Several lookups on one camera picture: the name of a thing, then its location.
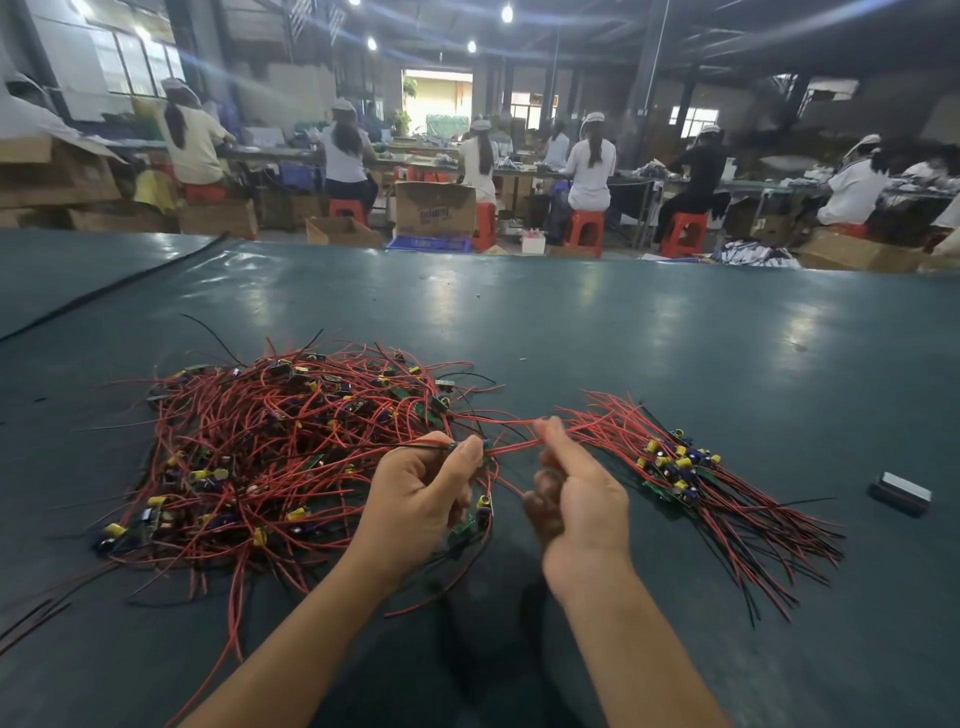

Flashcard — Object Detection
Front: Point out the blue plastic crate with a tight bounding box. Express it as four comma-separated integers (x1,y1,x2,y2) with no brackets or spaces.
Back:
387,234,474,254

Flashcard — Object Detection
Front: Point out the dark green table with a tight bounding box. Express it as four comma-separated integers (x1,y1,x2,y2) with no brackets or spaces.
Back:
0,228,960,728

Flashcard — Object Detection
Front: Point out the small black grey block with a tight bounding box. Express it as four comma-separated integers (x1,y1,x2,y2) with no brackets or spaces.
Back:
870,471,935,518

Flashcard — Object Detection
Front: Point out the red wire with yellow connector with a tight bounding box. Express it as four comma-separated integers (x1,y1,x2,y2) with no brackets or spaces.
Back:
397,432,579,461
387,492,500,620

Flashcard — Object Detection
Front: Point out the sorted bundle of wired boards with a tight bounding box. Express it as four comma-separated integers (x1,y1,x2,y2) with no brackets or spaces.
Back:
570,393,846,624

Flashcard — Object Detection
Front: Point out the person's right hand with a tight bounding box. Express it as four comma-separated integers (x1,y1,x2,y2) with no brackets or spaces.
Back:
522,415,635,602

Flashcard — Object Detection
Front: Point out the heap of black white items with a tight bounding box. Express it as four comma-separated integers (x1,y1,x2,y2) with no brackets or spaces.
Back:
717,240,804,270

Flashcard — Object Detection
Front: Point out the grid window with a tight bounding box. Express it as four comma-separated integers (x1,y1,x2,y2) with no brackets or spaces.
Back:
90,22,185,99

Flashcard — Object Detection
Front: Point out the person's left forearm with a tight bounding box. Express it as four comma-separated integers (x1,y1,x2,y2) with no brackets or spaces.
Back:
180,562,407,728

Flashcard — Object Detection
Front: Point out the person's left hand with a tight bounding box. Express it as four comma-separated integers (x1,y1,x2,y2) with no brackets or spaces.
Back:
348,432,489,594

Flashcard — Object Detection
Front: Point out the person's right forearm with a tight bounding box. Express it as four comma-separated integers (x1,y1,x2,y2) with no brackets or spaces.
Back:
547,567,732,728

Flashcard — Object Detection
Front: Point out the large open cardboard box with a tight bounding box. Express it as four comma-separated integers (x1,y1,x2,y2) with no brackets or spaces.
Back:
0,135,125,209

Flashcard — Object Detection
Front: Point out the yellow sack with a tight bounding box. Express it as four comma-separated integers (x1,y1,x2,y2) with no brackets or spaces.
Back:
133,171,180,213

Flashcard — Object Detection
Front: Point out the pile of red-wired boards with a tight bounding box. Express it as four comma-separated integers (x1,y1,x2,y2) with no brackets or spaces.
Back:
0,342,519,722

